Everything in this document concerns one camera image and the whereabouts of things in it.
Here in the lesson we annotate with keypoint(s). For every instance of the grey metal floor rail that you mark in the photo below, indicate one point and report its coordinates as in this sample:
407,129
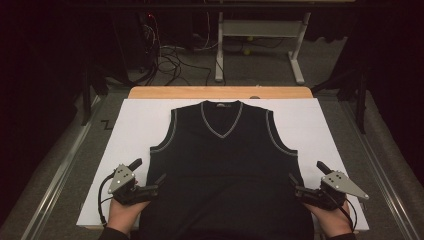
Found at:
380,173
60,173

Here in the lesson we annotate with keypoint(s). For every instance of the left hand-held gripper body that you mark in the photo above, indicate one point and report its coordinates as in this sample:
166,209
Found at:
121,181

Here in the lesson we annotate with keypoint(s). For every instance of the black metal stand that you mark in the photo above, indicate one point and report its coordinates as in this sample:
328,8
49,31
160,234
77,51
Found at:
87,96
360,100

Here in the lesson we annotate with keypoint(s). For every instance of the white metal stand frame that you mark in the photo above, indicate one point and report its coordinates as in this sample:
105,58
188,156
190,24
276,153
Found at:
263,28

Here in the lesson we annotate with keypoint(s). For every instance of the yellow ball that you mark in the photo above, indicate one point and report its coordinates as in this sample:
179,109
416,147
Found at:
246,52

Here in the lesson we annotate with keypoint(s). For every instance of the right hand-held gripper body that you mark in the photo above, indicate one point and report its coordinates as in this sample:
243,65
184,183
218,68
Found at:
340,185

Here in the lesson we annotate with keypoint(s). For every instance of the white board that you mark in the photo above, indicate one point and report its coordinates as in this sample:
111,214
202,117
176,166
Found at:
140,126

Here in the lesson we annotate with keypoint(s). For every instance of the person's left hand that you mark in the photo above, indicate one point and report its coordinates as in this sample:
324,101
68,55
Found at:
123,216

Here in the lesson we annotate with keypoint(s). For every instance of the person's right hand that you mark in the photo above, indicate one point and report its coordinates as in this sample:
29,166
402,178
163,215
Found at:
333,221

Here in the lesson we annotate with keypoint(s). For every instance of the black knit vest grey trim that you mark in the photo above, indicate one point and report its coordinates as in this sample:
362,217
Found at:
226,173

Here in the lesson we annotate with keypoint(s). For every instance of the wooden table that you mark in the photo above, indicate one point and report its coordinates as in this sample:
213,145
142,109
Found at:
186,92

